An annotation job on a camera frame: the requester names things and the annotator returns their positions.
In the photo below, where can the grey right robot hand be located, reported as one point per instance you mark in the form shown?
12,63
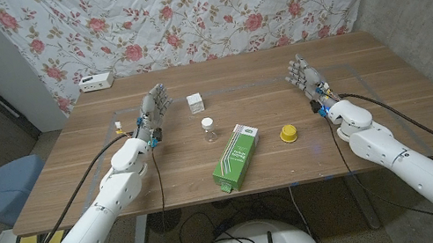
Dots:
311,78

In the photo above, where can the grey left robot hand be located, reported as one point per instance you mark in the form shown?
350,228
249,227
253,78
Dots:
151,110

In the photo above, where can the clear medicine bottle white cap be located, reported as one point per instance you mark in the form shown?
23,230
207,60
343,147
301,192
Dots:
210,133

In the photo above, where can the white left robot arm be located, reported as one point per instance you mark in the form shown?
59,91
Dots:
96,223

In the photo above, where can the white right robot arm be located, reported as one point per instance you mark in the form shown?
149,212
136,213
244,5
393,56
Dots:
408,168

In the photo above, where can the white cube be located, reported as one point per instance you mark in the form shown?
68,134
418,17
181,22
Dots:
195,103

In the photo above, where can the yellow cup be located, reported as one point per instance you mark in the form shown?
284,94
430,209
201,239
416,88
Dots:
288,134

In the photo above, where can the green straw box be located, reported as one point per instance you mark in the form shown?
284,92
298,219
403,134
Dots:
234,160

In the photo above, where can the white power strip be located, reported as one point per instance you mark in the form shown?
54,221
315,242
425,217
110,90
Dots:
96,82

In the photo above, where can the floral backdrop cloth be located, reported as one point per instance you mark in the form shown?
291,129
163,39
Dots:
189,19

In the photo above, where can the blue padded chair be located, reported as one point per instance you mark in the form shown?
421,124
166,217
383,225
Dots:
5,190

